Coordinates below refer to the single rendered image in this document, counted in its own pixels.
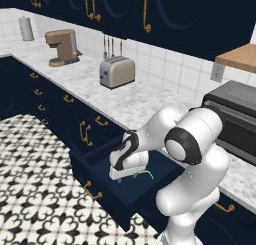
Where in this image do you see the black toaster oven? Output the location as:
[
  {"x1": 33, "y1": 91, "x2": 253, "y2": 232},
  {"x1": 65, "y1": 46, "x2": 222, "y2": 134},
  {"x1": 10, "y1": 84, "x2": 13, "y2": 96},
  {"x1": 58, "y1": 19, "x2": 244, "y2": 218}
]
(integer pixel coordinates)
[{"x1": 201, "y1": 80, "x2": 256, "y2": 167}]

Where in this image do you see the open navy drawer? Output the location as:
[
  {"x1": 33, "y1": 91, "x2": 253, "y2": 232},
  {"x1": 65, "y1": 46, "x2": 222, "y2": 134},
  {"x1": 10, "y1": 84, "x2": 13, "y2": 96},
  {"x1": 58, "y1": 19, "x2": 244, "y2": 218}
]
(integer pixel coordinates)
[{"x1": 68, "y1": 135, "x2": 186, "y2": 233}]

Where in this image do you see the grey wall socket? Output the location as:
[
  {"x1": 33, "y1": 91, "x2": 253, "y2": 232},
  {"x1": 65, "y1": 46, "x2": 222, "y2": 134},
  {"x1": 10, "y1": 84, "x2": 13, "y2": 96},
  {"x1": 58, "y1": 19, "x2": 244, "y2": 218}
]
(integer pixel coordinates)
[{"x1": 209, "y1": 62, "x2": 225, "y2": 84}]

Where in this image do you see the silver toaster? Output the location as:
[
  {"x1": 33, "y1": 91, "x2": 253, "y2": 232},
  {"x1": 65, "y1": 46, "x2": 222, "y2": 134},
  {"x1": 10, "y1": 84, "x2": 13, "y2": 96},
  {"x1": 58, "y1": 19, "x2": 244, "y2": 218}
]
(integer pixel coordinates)
[{"x1": 98, "y1": 55, "x2": 137, "y2": 91}]

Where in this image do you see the navy upper cupboard run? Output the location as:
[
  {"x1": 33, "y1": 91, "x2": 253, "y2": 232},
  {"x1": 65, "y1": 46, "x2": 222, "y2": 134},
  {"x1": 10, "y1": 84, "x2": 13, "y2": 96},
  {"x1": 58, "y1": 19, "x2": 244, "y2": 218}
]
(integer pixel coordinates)
[{"x1": 0, "y1": 0, "x2": 256, "y2": 63}]

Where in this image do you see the grey paper towel roll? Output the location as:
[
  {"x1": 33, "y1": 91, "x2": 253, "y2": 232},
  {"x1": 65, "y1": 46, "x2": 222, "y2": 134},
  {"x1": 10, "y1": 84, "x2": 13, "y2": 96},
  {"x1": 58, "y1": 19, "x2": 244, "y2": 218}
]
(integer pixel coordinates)
[{"x1": 17, "y1": 15, "x2": 36, "y2": 43}]

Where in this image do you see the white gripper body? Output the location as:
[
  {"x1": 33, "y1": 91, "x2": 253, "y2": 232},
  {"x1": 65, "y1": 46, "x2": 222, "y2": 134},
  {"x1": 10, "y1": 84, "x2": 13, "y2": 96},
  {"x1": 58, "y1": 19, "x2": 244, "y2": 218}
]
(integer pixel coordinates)
[{"x1": 109, "y1": 156, "x2": 150, "y2": 182}]

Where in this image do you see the wooden shelf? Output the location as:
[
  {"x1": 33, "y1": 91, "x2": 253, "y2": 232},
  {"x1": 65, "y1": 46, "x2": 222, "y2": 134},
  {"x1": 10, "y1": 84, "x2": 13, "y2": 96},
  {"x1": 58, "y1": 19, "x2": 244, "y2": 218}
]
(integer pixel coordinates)
[{"x1": 214, "y1": 42, "x2": 256, "y2": 75}]

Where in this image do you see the brown coffee machine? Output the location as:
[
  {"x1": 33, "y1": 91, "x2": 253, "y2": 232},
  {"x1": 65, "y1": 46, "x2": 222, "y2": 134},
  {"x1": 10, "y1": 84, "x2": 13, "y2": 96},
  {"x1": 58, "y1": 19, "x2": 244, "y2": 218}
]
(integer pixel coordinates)
[{"x1": 44, "y1": 28, "x2": 83, "y2": 68}]

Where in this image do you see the navy cupboard run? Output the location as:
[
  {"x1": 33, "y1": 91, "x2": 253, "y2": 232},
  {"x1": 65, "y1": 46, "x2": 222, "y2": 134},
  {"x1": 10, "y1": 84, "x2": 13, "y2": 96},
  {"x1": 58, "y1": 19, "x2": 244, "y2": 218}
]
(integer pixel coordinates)
[
  {"x1": 0, "y1": 55, "x2": 129, "y2": 163},
  {"x1": 0, "y1": 0, "x2": 256, "y2": 63}
]

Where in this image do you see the navy lower cupboard run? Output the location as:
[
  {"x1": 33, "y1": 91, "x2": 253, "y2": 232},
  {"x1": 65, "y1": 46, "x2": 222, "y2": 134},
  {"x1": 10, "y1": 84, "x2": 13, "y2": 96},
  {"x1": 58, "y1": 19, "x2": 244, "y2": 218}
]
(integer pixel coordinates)
[{"x1": 0, "y1": 55, "x2": 129, "y2": 163}]

